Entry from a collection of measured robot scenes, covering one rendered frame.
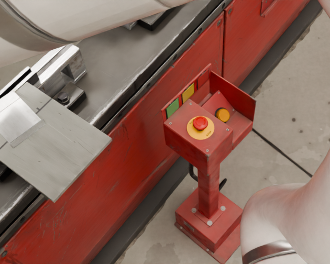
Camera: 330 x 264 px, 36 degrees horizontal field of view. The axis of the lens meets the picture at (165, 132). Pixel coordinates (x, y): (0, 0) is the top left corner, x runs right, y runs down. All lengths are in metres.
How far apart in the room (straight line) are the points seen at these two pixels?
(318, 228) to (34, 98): 0.90
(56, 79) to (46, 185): 0.32
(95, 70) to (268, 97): 1.17
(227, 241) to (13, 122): 1.12
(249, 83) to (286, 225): 1.92
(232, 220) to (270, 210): 1.45
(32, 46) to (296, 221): 0.31
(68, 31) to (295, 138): 2.14
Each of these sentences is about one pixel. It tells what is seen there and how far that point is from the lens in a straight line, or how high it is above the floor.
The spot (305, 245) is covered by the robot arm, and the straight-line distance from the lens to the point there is 0.42.
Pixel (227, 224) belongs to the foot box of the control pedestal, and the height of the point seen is 0.12.
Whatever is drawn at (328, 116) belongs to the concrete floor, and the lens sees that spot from 2.36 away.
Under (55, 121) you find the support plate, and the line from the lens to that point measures 1.15.
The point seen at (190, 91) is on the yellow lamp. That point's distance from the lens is 1.38.
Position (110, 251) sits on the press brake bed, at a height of 0.05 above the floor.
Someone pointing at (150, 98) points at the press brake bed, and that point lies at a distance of 1.46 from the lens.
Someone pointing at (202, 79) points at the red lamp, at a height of 0.81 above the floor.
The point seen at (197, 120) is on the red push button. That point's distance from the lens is 1.33.
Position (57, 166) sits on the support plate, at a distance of 1.09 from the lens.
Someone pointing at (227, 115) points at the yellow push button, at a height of 0.72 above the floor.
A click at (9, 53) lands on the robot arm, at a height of 1.81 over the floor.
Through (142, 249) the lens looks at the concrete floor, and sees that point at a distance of 2.05.
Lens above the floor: 1.93
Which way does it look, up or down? 59 degrees down
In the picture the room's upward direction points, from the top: 8 degrees counter-clockwise
